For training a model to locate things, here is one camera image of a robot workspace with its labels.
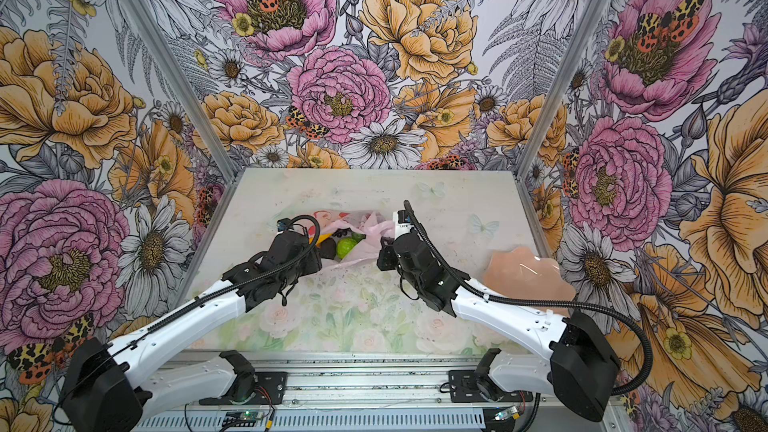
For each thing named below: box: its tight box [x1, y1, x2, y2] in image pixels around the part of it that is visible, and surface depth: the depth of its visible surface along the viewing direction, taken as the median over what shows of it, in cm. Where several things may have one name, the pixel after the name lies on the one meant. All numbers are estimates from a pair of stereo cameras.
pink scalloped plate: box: [482, 247, 576, 315], surface depth 95 cm
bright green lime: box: [337, 238, 358, 259], surface depth 96 cm
